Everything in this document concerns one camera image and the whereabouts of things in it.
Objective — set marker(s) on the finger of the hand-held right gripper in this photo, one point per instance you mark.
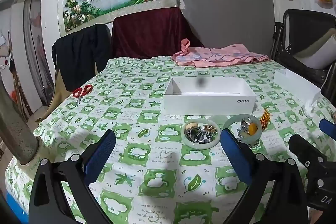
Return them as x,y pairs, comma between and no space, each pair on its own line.
328,125
304,145

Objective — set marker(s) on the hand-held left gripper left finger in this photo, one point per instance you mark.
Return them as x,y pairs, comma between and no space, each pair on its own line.
101,153

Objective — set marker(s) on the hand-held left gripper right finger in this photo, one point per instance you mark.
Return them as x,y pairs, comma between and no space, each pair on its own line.
236,153

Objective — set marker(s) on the amber bead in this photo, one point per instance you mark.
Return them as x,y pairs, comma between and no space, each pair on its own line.
252,128

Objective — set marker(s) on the green jade bangle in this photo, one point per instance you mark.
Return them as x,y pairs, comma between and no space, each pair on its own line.
231,124

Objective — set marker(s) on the whitish jade bangle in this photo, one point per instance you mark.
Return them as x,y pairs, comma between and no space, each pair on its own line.
202,145

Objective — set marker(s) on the small jewellery pile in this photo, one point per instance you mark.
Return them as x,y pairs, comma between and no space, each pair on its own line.
206,134

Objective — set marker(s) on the white cardboard box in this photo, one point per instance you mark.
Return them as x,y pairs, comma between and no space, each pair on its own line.
210,104

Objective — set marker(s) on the white crumpled tissue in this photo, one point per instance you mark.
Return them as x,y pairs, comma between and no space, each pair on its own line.
309,107

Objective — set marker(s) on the green checked tablecloth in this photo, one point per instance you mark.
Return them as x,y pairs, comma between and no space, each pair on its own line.
147,161

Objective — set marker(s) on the white box lid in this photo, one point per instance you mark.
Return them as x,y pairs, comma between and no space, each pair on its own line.
296,85

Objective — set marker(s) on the white rolled cushion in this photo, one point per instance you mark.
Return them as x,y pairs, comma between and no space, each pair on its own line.
317,53

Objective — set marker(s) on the grey metal pole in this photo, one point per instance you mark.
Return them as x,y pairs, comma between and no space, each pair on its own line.
15,129

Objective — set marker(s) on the pink floral cloth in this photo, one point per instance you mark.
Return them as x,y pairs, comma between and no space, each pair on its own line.
220,56

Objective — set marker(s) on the black jacket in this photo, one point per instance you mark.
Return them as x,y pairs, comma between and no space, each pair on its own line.
78,56

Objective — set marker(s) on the black folding chair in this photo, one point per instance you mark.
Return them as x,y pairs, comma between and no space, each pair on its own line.
302,22

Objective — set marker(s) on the dark red cloth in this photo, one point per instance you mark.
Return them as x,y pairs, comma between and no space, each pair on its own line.
152,32

